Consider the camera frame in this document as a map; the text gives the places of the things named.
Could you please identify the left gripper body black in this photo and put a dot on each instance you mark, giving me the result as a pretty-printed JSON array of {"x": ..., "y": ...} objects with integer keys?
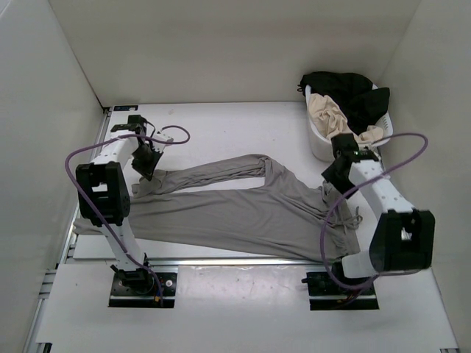
[{"x": 145, "y": 159}]

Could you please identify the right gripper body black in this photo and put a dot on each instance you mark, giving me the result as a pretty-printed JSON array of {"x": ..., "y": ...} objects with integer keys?
[{"x": 337, "y": 180}]

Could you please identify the grey trousers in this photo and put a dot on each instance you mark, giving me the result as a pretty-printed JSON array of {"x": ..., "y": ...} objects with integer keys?
[{"x": 248, "y": 204}]

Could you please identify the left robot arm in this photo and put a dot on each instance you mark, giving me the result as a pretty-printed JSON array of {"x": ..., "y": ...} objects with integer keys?
[{"x": 105, "y": 201}]

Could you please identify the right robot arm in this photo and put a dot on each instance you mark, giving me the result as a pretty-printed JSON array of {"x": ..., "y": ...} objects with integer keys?
[{"x": 403, "y": 239}]

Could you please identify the white laundry basket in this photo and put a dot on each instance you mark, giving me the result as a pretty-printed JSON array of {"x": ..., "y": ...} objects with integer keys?
[{"x": 322, "y": 148}]

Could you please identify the blue label sticker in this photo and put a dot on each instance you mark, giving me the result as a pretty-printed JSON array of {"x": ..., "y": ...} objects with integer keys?
[{"x": 125, "y": 108}]

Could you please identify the beige garment in basket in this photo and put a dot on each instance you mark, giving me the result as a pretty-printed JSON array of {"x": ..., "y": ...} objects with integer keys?
[{"x": 330, "y": 121}]

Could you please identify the black garment in basket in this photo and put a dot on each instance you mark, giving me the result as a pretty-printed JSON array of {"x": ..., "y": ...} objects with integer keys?
[{"x": 355, "y": 95}]

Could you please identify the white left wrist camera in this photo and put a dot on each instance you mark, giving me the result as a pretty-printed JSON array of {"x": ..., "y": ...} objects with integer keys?
[{"x": 161, "y": 141}]

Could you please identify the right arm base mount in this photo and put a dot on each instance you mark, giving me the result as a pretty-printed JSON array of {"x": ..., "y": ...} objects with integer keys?
[{"x": 325, "y": 295}]

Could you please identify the aluminium front rail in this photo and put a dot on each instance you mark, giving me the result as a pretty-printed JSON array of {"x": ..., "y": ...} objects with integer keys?
[{"x": 227, "y": 261}]

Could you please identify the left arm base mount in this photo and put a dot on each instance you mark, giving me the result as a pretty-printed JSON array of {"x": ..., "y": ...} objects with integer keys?
[{"x": 139, "y": 289}]

